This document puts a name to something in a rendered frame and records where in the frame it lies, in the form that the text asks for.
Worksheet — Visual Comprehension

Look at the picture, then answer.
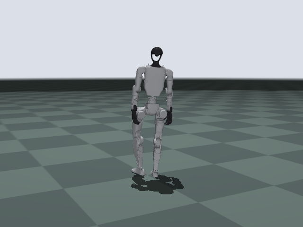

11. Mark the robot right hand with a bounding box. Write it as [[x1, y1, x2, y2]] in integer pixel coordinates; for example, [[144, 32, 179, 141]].
[[164, 107, 172, 125]]

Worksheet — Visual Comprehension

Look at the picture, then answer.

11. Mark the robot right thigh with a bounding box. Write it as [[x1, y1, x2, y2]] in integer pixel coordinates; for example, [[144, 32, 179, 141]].
[[153, 108, 167, 148]]

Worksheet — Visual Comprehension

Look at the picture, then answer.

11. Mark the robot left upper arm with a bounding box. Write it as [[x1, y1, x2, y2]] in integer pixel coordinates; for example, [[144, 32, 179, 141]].
[[135, 66, 146, 92]]

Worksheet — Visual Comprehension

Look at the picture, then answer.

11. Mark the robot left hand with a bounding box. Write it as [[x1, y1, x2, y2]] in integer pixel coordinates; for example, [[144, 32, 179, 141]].
[[131, 105, 140, 124]]

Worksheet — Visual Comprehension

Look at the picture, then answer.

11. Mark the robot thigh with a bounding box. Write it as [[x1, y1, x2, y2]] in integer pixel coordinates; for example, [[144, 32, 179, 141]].
[[132, 107, 147, 145], [153, 108, 167, 148]]

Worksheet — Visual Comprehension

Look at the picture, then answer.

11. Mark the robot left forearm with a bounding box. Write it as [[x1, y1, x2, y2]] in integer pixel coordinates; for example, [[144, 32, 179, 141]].
[[131, 85, 139, 110]]

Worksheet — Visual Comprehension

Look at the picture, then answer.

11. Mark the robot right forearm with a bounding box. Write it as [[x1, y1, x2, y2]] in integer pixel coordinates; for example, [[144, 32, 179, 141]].
[[166, 93, 173, 111]]

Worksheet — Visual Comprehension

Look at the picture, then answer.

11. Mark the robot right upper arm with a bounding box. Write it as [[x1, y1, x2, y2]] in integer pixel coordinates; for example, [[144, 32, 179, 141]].
[[165, 69, 173, 94]]

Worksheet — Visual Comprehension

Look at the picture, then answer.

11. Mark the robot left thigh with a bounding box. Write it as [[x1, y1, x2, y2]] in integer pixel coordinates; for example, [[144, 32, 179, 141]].
[[132, 107, 147, 145]]

